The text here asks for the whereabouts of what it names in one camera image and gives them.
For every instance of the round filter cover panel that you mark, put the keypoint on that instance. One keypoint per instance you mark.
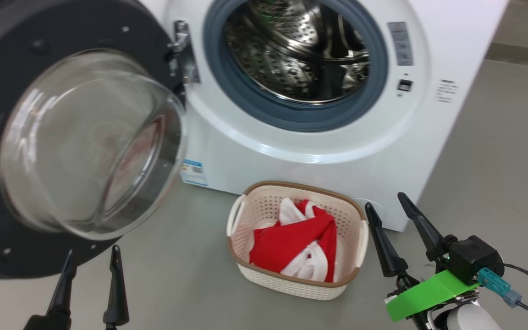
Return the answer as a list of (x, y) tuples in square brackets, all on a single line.
[(380, 211)]

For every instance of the grey skirting board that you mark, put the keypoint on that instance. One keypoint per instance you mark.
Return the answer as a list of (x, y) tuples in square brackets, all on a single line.
[(525, 55)]

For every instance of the blue energy label sticker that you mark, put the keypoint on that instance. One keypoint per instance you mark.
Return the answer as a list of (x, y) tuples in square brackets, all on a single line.
[(194, 173)]

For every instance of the cream perforated laundry basket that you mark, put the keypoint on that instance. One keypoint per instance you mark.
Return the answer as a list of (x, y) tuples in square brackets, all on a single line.
[(291, 286)]

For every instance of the white front-load washing machine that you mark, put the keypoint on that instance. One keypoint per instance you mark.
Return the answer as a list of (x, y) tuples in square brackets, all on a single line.
[(438, 151)]

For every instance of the metal door hinge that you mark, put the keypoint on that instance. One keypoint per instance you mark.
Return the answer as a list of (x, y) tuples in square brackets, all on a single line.
[(186, 50)]

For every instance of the red and white garment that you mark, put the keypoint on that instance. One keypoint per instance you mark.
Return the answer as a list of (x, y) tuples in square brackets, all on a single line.
[(287, 243)]

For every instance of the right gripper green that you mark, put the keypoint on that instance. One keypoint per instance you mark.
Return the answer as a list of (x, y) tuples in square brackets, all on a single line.
[(429, 293)]

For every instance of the steel washer drum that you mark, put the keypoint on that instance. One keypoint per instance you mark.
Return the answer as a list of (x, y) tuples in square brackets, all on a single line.
[(291, 50)]

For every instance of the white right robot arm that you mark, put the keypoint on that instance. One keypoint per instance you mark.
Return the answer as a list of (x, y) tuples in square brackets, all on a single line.
[(470, 320)]

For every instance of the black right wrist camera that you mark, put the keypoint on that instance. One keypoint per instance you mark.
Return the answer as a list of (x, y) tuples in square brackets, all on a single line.
[(472, 256)]

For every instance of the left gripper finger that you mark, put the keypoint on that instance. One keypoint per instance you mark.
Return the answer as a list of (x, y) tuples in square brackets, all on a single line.
[(116, 293), (62, 298)]

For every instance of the grey warning label sticker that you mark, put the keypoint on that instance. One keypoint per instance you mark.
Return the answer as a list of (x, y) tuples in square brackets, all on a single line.
[(400, 43)]

